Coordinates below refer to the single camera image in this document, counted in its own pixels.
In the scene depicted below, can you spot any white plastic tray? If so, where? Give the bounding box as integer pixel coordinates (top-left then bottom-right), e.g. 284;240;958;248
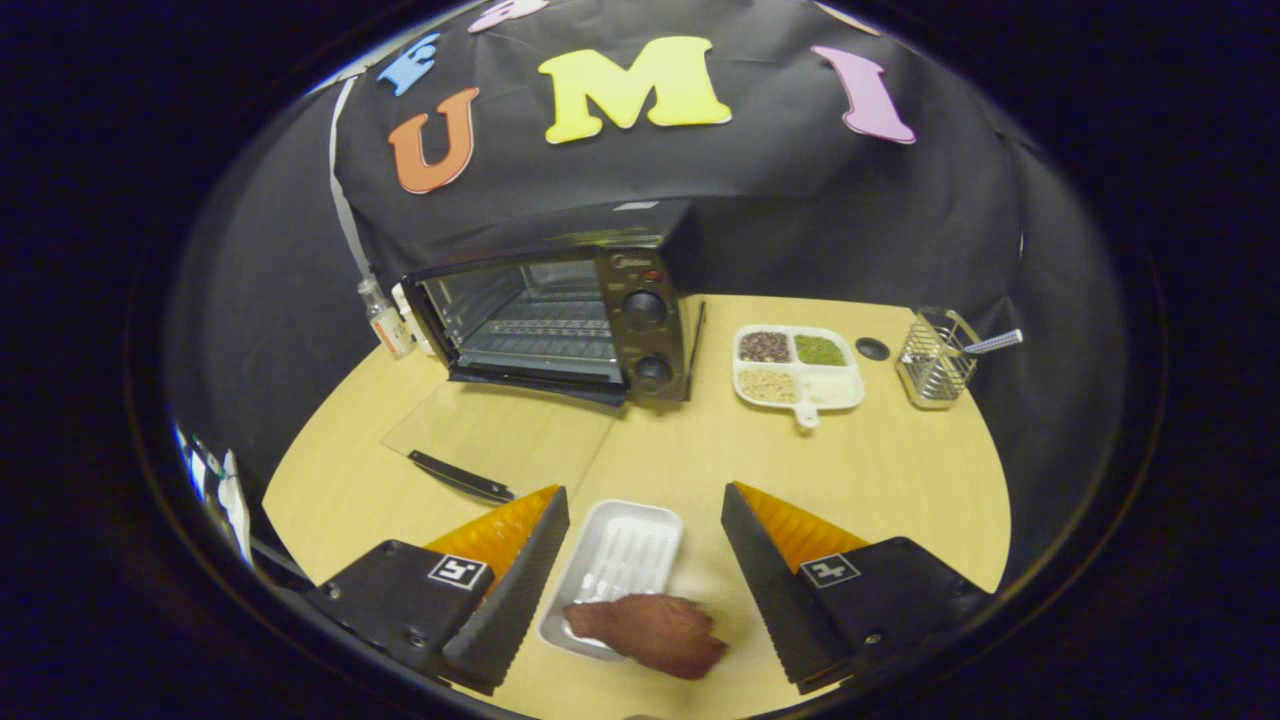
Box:
537;499;685;663

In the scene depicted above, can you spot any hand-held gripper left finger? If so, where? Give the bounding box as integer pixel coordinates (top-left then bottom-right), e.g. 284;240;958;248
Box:
300;485;571;697

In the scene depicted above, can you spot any brown meat steak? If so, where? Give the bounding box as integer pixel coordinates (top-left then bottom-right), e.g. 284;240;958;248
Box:
563;594;729;681

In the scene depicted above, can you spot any metal wire utensil holder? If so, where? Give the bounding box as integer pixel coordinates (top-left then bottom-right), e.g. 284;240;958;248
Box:
895;307;983;411

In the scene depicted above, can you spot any white toaster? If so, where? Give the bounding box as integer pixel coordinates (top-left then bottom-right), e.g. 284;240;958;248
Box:
392;283;437;356

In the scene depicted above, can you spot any black toaster oven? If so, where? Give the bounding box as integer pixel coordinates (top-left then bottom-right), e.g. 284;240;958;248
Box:
380;197;706;506

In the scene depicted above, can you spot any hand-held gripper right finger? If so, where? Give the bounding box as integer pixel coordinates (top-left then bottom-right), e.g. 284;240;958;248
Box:
720;481;996;697

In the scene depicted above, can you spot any small clear bottle orange label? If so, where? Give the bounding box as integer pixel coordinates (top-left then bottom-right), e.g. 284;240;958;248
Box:
357;277;416;361

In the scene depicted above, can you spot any white divided dish with grains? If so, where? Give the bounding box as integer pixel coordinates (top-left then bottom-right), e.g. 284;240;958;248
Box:
732;324;866;429

